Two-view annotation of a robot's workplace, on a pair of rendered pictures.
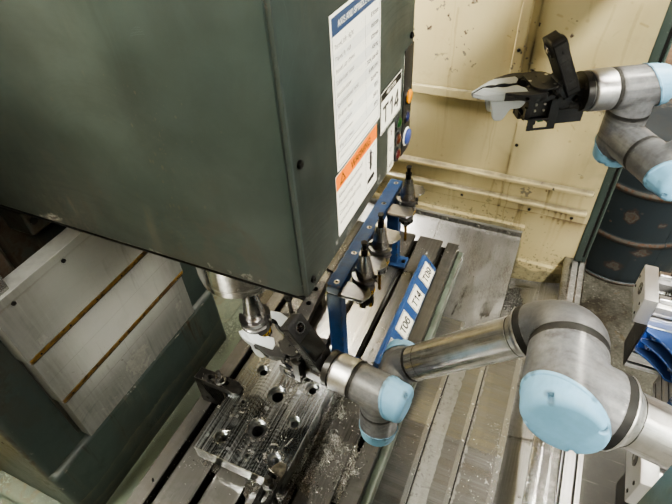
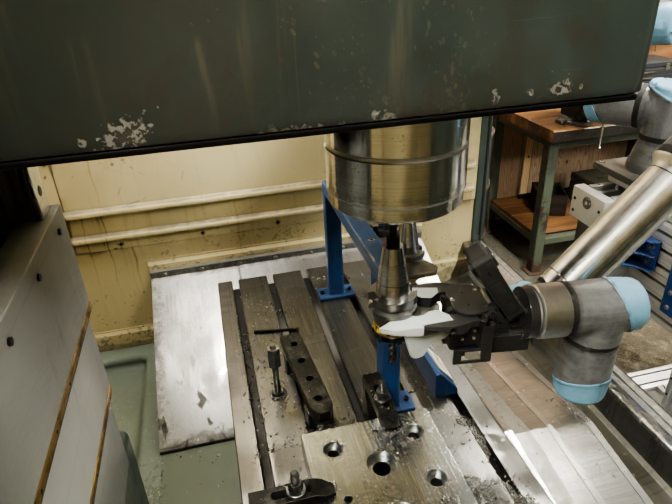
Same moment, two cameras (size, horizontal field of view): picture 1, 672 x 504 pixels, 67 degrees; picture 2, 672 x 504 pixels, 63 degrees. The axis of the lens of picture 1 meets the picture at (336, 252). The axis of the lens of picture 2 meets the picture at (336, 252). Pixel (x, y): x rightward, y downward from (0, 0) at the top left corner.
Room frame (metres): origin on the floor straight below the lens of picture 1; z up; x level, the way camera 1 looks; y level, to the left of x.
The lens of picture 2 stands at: (0.25, 0.61, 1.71)
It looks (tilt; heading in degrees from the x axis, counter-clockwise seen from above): 28 degrees down; 321
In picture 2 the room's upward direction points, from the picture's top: 3 degrees counter-clockwise
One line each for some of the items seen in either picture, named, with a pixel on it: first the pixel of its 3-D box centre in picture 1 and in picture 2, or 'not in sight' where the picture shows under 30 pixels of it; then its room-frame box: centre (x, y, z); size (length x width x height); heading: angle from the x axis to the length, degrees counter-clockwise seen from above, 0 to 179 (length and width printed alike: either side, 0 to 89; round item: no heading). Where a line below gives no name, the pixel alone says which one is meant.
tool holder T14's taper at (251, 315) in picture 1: (251, 303); (392, 268); (0.67, 0.17, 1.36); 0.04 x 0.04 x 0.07
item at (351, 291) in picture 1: (356, 292); (418, 269); (0.81, -0.04, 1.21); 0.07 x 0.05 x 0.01; 63
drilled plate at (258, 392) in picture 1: (268, 416); (391, 499); (0.65, 0.19, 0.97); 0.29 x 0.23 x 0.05; 153
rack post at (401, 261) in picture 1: (393, 227); (333, 246); (1.23, -0.19, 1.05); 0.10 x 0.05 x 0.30; 63
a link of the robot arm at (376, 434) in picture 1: (381, 411); (576, 356); (0.52, -0.07, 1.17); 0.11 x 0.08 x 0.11; 156
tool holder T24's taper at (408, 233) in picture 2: (364, 263); (407, 233); (0.86, -0.07, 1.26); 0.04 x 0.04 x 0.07
